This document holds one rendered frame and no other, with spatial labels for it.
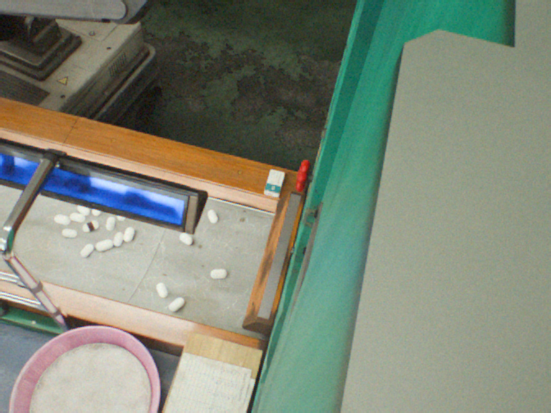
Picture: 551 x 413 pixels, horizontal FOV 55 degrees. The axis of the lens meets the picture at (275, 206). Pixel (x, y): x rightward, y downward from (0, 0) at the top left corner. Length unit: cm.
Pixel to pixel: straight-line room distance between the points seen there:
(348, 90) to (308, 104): 214
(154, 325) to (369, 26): 91
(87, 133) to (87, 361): 54
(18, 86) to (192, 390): 122
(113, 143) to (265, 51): 144
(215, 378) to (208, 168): 49
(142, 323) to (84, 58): 110
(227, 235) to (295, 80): 143
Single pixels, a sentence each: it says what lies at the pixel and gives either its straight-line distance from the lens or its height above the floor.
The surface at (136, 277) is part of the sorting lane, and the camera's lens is 118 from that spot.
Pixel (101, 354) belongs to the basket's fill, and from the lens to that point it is 115.
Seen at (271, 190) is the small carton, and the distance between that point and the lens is 122.
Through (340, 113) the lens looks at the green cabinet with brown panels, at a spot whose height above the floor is 157.
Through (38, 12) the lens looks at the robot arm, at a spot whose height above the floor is 103.
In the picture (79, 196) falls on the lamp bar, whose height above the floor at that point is 106.
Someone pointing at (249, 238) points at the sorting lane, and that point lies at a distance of 121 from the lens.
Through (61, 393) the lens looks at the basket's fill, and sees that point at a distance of 114.
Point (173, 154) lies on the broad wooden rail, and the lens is 130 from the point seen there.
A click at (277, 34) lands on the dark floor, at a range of 274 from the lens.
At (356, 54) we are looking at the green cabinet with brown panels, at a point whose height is 162.
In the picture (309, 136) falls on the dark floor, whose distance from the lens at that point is 233.
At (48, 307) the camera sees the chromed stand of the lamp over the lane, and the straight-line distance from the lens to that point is 104.
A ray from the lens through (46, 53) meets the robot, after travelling 193.
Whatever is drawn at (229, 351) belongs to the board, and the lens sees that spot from 108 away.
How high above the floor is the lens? 182
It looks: 59 degrees down
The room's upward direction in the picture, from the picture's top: 10 degrees clockwise
